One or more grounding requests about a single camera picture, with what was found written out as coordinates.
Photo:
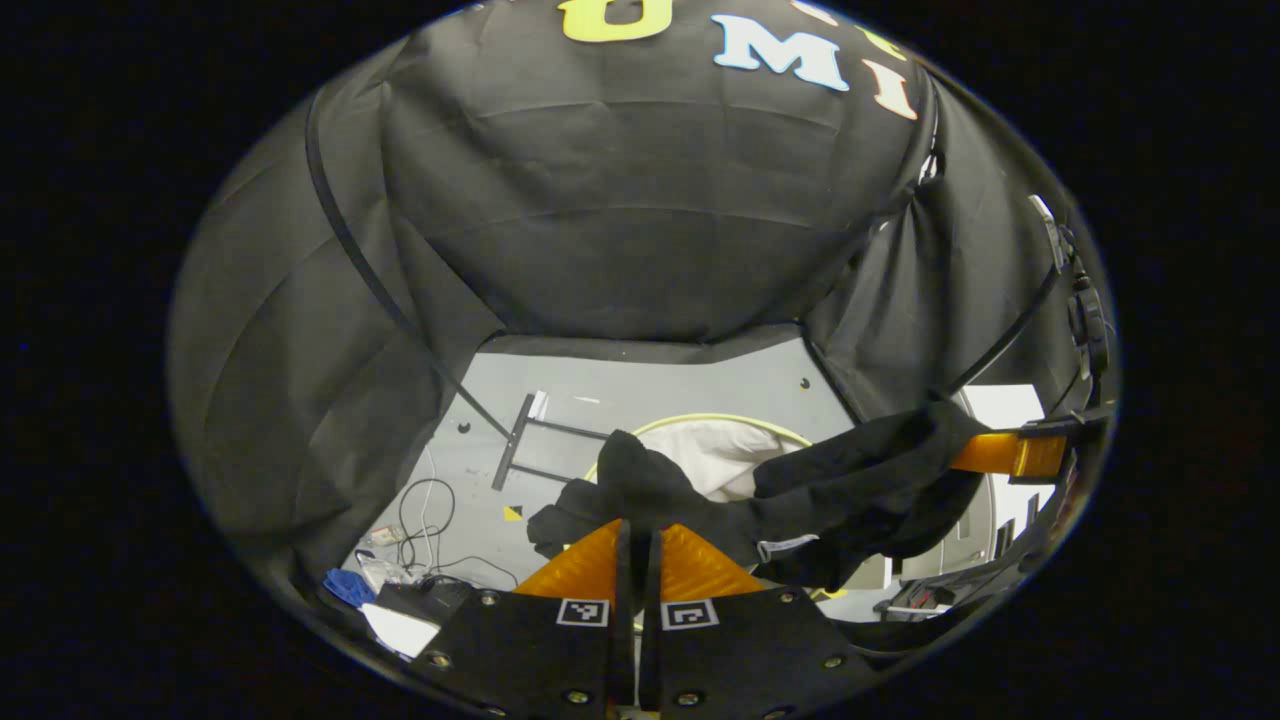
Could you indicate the black backdrop cloth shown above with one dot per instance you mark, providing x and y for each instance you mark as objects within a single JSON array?
[{"x": 650, "y": 200}]

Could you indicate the blue cloth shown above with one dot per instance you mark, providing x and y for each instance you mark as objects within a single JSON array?
[{"x": 348, "y": 587}]

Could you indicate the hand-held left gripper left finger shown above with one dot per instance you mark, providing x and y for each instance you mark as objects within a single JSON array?
[{"x": 624, "y": 620}]

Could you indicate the white laundry hamper yellow rim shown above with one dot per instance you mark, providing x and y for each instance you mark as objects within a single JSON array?
[{"x": 720, "y": 450}]

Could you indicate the black knit garment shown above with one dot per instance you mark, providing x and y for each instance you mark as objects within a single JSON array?
[{"x": 860, "y": 480}]

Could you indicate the clear plastic bag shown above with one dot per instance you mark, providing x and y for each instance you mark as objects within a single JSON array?
[{"x": 385, "y": 568}]

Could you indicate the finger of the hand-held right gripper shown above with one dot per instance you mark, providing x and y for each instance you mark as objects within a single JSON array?
[{"x": 1005, "y": 455}]

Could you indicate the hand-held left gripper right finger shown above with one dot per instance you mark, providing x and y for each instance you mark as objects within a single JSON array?
[{"x": 650, "y": 620}]

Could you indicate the white paper sheet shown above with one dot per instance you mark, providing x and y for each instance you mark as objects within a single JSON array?
[{"x": 402, "y": 630}]

